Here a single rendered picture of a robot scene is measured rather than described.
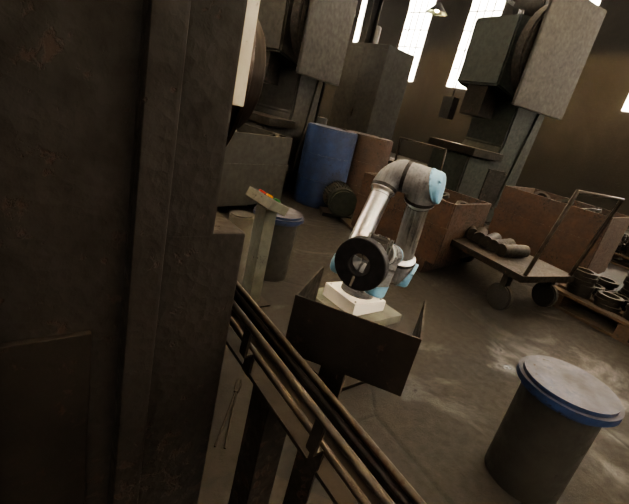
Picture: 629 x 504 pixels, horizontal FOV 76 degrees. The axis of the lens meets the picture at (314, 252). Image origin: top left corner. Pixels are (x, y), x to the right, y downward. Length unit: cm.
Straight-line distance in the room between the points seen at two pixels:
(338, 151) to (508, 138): 274
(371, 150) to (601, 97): 919
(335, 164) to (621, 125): 951
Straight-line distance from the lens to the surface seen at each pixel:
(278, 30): 471
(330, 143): 447
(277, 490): 140
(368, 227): 145
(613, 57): 1344
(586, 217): 454
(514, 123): 638
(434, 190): 147
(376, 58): 606
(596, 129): 1309
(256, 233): 213
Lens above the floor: 109
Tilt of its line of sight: 20 degrees down
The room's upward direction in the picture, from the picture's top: 14 degrees clockwise
